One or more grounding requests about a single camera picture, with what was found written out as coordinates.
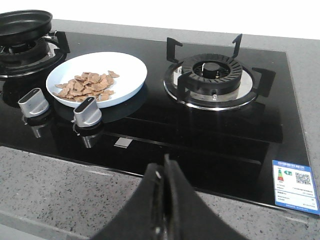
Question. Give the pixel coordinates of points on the right silver stove knob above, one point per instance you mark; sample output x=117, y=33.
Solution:
x=87, y=114

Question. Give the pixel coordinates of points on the blue energy label sticker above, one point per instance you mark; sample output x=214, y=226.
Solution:
x=294, y=187

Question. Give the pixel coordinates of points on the right black pan support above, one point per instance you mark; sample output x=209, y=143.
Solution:
x=254, y=82

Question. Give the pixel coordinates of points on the light blue plate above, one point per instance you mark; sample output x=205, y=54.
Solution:
x=131, y=70

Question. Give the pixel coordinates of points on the black frying pan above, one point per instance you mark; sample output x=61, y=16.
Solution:
x=22, y=26

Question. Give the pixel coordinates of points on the left gas burner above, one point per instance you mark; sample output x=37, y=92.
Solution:
x=25, y=53

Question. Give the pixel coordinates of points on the black pan support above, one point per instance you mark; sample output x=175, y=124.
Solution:
x=58, y=50
x=254, y=82

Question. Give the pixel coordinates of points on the right gas burner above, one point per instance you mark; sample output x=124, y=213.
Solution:
x=212, y=73

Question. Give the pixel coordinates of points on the silver stove knob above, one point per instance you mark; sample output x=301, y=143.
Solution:
x=87, y=114
x=33, y=104

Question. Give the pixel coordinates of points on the gas burner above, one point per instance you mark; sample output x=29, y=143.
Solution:
x=212, y=73
x=25, y=53

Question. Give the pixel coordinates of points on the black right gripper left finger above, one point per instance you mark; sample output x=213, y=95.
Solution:
x=142, y=216

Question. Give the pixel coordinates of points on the left black pan support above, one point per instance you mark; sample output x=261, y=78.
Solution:
x=58, y=50

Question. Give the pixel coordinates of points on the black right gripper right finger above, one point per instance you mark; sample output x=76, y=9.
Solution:
x=187, y=216

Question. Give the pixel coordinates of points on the brown meat pieces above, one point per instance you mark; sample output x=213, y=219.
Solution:
x=88, y=84

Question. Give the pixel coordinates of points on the left silver stove knob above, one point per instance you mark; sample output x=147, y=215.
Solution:
x=33, y=104

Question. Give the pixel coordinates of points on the black glass cooktop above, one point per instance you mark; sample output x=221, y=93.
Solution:
x=228, y=152

